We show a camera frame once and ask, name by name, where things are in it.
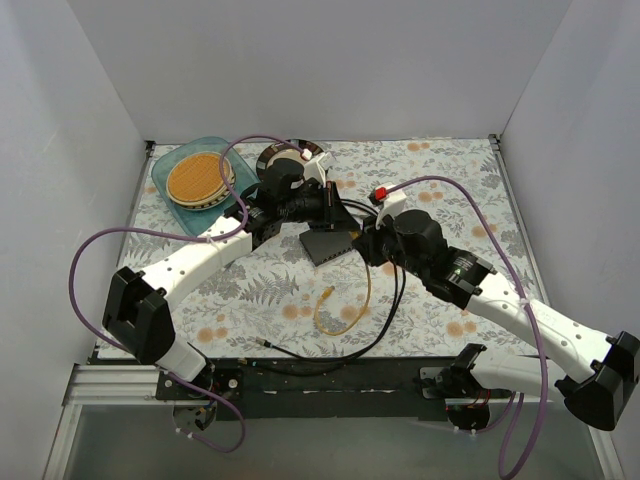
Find black network switch box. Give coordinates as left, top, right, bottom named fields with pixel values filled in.
left=299, top=230, right=353, bottom=267

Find yellow ethernet cable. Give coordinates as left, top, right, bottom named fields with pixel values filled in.
left=313, top=230, right=374, bottom=337

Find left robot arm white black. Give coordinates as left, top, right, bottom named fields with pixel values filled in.
left=102, top=152, right=358, bottom=400

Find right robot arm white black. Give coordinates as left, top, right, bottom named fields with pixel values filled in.
left=353, top=209, right=639, bottom=431

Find dark rimmed ceramic plate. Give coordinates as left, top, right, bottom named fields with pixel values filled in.
left=255, top=139, right=324, bottom=180

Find floral tablecloth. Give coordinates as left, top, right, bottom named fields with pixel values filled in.
left=173, top=138, right=540, bottom=357

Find blue plastic tray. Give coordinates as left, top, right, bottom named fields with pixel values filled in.
left=151, top=137, right=258, bottom=236

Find orange woven round plate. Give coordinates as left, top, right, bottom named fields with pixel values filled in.
left=166, top=152, right=230, bottom=209

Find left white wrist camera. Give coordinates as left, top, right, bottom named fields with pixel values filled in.
left=302, top=149, right=335, bottom=187

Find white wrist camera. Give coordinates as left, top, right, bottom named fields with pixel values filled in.
left=368, top=185, right=407, bottom=229
left=302, top=149, right=335, bottom=187

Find black cable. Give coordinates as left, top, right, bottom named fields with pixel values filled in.
left=254, top=198, right=407, bottom=362

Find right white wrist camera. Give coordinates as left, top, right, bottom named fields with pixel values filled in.
left=368, top=185, right=407, bottom=229

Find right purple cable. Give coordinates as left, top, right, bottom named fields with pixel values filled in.
left=394, top=175, right=549, bottom=479

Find purple cable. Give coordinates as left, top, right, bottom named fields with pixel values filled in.
left=394, top=175, right=549, bottom=479
left=69, top=132, right=309, bottom=454

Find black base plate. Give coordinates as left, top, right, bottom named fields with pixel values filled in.
left=154, top=355, right=506, bottom=421

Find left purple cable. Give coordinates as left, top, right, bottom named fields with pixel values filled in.
left=69, top=132, right=309, bottom=454

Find aluminium frame rail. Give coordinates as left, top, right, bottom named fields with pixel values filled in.
left=62, top=365, right=176, bottom=407

